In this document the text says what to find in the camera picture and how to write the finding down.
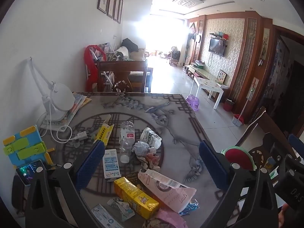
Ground small wooden armchair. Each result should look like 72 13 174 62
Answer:
169 46 181 67

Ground wall television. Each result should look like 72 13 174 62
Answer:
208 38 226 57

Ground wall shelf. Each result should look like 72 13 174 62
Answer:
212 31 230 40

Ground brown cigarette box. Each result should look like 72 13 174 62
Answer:
125 172 145 188

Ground square ceiling light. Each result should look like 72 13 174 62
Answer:
172 0 203 8

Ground beaded wooden chair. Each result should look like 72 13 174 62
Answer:
235 106 292 171

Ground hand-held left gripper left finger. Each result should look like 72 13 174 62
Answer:
25 140 106 228

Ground black clothing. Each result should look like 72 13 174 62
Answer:
122 38 139 53

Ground clear plastic bottle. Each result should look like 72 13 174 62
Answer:
119 121 136 164

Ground pink white paper bag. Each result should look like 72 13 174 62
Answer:
138 169 197 214

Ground blue yellow phone stand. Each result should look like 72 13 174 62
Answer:
3 125 55 171

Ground white charger with cable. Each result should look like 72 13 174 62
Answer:
46 123 92 144

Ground printed paper cup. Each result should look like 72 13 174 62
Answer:
140 127 162 149

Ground person's right hand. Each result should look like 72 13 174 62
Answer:
278 203 291 228

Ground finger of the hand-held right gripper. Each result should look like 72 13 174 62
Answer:
285 134 304 169

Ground purple plastic stool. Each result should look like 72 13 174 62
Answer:
186 94 202 112

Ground bright blue plastic wrapper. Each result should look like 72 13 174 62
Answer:
178 198 200 216

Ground white toothpaste box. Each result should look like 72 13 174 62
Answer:
91 204 124 228

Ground white coffee table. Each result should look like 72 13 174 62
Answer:
190 76 230 110

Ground red clothes on rack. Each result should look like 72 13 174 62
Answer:
84 45 106 92

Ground white desk lamp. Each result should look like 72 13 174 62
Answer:
22 56 76 124

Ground small red bin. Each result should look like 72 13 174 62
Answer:
224 98 235 112

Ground white bead string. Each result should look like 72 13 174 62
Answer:
242 110 266 136

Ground yellow carton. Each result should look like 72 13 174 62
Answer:
113 177 160 219

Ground smartphone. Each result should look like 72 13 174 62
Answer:
15 160 47 186

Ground brown paper wrapper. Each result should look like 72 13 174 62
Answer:
136 147 164 171

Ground pink plastic bag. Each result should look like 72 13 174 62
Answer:
142 209 189 228

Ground wooden sofa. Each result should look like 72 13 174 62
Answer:
114 47 154 93

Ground stack of books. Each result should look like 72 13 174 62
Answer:
40 91 92 132

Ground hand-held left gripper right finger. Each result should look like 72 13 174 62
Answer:
199 140 281 228

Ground blue white paper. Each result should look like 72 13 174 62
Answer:
132 141 151 157

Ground dustpan with long handle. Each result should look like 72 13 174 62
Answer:
232 93 253 126

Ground white blue medicine box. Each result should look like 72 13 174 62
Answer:
103 148 120 179

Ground television cabinet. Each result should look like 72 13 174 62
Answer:
184 60 231 88

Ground yellow medicine box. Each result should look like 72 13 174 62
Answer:
94 114 115 145

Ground magazine rack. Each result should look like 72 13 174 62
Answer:
95 42 119 93

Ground carved wooden chair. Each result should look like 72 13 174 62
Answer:
96 59 149 93

